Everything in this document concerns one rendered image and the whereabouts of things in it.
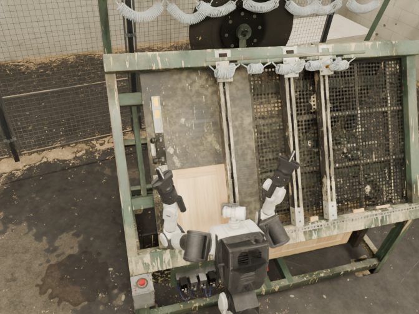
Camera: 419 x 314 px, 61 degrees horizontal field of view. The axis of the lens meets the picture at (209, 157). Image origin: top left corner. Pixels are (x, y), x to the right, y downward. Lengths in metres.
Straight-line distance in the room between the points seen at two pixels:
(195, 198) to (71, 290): 1.48
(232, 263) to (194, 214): 0.67
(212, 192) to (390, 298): 2.00
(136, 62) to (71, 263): 1.98
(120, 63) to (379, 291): 2.85
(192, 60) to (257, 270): 1.24
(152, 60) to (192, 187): 0.82
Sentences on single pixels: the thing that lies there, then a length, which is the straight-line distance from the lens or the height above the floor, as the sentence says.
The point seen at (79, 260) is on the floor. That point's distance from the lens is 3.45.
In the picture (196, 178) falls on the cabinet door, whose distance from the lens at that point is 2.27.
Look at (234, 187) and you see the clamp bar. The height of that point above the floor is 1.19.
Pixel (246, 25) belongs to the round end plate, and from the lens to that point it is 2.70.
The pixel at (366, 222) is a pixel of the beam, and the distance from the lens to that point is 2.87.
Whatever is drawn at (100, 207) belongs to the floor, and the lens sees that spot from 3.80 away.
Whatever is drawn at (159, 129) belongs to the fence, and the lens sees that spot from 2.18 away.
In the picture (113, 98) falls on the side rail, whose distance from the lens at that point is 2.16.
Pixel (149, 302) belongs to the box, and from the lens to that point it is 2.24.
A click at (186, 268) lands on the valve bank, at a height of 0.77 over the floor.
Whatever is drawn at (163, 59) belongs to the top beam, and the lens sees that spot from 2.17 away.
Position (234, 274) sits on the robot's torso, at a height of 1.29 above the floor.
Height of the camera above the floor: 2.79
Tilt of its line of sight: 40 degrees down
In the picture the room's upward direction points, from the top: 6 degrees clockwise
